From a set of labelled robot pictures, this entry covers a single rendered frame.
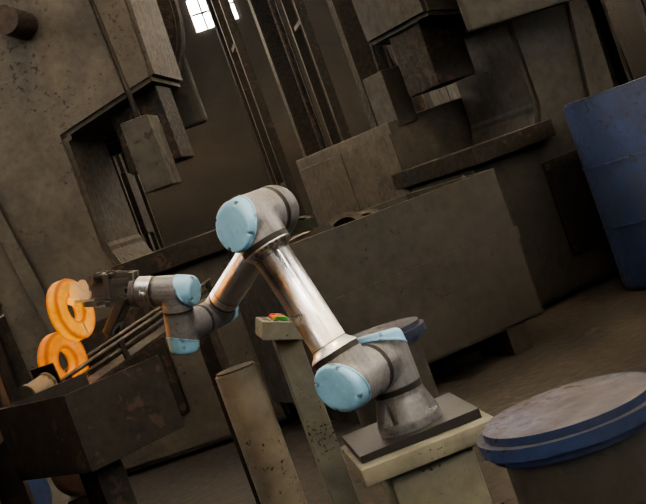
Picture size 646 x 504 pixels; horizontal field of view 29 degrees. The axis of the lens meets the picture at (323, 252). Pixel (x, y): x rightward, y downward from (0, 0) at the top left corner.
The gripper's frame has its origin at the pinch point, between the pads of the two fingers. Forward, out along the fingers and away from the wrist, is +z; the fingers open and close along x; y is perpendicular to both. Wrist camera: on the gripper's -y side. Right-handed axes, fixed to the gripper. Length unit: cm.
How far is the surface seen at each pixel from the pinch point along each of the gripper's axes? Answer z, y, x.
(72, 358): 4.6, -15.6, -6.2
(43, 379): 4.2, -17.4, 8.7
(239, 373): -30, -26, -32
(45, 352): 5.9, -11.7, 3.8
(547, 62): -65, 49, -350
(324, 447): -48, -50, -44
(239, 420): -29, -39, -31
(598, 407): -139, -7, 74
